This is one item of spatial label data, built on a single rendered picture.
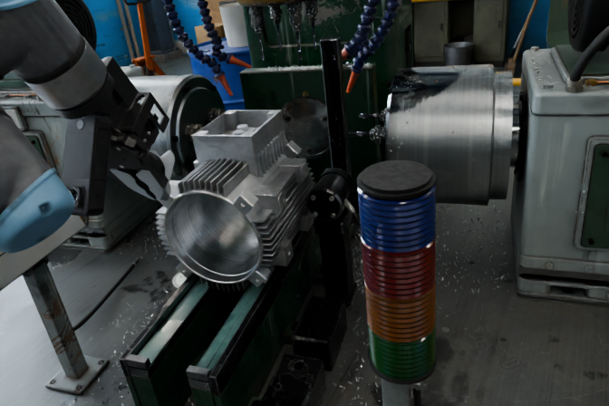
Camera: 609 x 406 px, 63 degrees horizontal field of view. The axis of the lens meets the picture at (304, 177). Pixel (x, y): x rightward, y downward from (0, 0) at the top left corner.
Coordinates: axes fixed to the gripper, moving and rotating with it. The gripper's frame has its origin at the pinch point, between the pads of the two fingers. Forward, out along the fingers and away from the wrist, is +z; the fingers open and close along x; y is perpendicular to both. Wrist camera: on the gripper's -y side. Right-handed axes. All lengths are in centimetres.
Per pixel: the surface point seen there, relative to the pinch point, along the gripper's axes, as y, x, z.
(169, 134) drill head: 22.3, 15.3, 13.7
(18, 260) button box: -12.3, 15.3, -2.7
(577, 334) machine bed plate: -1, -57, 33
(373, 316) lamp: -15.8, -34.1, -9.9
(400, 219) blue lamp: -11.3, -36.7, -19.0
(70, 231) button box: -5.1, 14.9, 2.6
